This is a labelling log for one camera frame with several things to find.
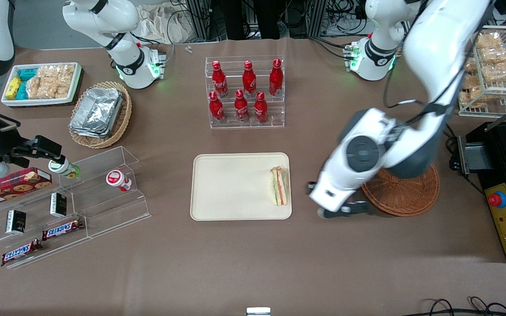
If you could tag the clear acrylic bottle rack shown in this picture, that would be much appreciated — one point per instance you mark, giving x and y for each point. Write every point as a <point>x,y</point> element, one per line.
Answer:
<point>275,114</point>

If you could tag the red cola bottle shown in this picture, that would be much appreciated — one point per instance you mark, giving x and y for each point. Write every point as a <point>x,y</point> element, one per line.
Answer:
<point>241,107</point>
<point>219,81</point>
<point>276,79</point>
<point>260,109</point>
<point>249,81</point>
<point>216,109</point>

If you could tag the yellow snack packet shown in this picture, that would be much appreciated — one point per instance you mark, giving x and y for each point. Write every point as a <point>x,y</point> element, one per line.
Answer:
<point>13,87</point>

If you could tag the beige plastic tray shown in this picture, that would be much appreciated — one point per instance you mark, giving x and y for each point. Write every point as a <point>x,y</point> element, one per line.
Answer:
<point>235,186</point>

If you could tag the small black box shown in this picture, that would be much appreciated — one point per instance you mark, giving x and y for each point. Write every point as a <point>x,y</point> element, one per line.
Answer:
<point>58,205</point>
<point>16,221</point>

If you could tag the black machine housing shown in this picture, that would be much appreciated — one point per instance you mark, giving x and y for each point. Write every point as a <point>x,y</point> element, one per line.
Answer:
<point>501,149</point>

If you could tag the oval tan wicker basket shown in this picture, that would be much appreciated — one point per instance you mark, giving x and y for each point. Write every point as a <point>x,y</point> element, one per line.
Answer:
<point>123,118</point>

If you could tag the green white drink bottle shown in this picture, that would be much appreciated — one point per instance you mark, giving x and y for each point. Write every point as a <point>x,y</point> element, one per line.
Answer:
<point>62,167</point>

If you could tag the Snickers chocolate bar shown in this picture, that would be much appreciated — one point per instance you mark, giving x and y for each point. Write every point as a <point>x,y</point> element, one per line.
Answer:
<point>20,252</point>
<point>62,229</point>

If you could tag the white rectangular snack tray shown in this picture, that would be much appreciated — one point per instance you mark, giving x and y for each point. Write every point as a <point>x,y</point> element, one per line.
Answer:
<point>40,102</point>

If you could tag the red tartan cookie box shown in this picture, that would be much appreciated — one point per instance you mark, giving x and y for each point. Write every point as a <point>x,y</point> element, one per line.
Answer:
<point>11,186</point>

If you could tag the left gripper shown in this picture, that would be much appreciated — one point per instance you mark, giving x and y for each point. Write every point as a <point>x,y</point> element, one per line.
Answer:
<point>310,186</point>

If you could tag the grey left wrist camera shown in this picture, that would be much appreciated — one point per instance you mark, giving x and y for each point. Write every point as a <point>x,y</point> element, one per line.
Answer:
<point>325,213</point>

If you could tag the beige cloth bag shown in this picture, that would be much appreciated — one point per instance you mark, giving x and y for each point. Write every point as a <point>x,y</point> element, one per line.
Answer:
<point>156,22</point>

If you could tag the round brown wicker basket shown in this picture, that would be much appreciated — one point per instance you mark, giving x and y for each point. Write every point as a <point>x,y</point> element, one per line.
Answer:
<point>406,197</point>

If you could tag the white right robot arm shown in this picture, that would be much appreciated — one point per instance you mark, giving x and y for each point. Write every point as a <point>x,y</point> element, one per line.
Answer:
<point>121,22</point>

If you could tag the clear rice cracker pack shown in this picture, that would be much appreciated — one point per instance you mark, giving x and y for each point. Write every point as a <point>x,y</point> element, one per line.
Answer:
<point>40,89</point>
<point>63,89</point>
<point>57,71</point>

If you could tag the red white drink bottle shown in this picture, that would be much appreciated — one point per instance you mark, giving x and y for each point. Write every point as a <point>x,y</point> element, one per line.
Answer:
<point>117,179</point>

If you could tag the teal snack packet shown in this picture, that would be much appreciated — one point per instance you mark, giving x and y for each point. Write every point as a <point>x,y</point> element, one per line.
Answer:
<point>28,73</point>
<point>22,91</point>

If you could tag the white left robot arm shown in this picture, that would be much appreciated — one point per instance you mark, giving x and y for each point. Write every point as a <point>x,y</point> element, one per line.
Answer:
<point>433,52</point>

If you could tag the aluminium frame post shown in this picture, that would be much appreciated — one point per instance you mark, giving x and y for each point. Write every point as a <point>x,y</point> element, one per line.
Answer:
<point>200,17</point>
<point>316,17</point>

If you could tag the bagged fried snack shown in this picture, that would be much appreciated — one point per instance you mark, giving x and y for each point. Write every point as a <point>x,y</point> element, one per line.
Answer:
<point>495,55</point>
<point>501,72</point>
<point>471,66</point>
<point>472,97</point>
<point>471,82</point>
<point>488,40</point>

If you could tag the clear acrylic stepped shelf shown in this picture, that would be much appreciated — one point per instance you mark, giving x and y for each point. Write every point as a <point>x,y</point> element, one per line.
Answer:
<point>103,206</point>
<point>37,228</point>

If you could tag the person in black trousers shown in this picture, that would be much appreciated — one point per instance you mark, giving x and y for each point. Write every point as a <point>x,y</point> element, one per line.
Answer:
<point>248,17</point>

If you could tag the triangular sandwich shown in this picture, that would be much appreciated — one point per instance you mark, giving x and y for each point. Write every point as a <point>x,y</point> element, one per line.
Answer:
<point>278,186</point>

